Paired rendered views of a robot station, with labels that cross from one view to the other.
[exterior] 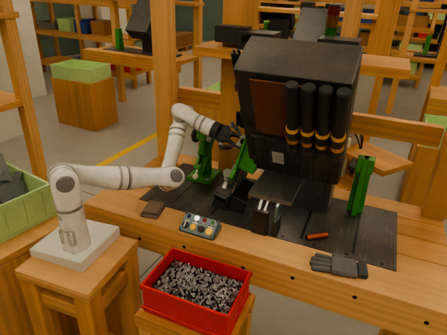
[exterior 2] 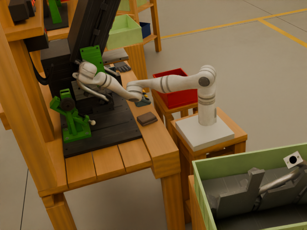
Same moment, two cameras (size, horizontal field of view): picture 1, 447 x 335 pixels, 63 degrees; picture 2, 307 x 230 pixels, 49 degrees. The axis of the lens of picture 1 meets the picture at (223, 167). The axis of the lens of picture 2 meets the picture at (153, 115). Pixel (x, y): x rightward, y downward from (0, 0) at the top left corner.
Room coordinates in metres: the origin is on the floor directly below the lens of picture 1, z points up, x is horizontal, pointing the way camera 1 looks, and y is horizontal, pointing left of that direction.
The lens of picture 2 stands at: (2.19, 1.63, 1.96)
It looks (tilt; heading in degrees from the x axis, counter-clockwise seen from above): 33 degrees down; 236
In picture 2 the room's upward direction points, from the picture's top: 8 degrees counter-clockwise
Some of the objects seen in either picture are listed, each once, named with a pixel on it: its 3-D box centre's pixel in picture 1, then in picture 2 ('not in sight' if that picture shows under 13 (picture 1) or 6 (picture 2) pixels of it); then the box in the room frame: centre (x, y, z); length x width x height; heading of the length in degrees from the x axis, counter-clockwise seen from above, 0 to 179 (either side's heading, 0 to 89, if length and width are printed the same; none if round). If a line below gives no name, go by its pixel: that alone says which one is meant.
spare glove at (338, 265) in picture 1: (338, 264); (120, 66); (1.03, -0.42, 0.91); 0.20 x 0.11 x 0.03; 77
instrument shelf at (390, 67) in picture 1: (297, 56); (19, 11); (1.66, -0.30, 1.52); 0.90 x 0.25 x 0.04; 68
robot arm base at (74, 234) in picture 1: (74, 226); (206, 108); (1.10, 0.54, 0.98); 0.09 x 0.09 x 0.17; 66
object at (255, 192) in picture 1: (283, 177); (97, 60); (1.30, -0.24, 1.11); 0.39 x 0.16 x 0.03; 158
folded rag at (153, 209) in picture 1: (152, 209); (147, 118); (1.33, 0.30, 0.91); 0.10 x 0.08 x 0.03; 168
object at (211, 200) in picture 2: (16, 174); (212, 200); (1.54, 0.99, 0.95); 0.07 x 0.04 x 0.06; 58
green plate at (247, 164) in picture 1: (251, 153); (92, 62); (1.39, -0.11, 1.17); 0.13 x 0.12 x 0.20; 68
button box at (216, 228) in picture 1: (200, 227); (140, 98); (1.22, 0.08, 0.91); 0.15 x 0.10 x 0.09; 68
